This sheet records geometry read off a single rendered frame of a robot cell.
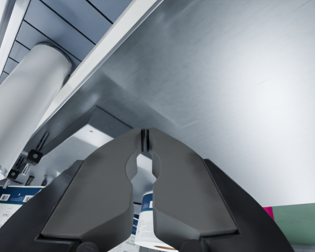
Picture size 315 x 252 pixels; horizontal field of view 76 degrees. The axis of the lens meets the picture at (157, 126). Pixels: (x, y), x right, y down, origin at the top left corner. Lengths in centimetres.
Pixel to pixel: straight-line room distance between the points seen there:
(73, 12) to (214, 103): 26
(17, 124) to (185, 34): 22
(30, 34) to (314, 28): 35
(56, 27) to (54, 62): 4
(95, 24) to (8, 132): 14
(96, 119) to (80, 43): 19
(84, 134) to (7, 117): 24
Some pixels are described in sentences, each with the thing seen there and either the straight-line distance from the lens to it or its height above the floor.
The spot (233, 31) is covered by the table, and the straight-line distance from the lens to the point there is 30.
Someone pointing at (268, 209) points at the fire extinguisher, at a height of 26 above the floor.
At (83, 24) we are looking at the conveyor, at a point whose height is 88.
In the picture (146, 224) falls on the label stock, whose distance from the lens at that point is 68.
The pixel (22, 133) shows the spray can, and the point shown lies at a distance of 24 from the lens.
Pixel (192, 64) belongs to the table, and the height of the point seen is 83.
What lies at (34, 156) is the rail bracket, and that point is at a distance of 58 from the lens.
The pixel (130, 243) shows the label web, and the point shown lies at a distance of 93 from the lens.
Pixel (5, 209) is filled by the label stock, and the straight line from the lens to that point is 86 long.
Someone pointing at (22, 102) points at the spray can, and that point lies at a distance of 25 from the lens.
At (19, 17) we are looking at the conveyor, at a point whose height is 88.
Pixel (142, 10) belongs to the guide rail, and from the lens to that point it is 20.
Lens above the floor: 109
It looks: 36 degrees down
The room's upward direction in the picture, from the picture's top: 170 degrees counter-clockwise
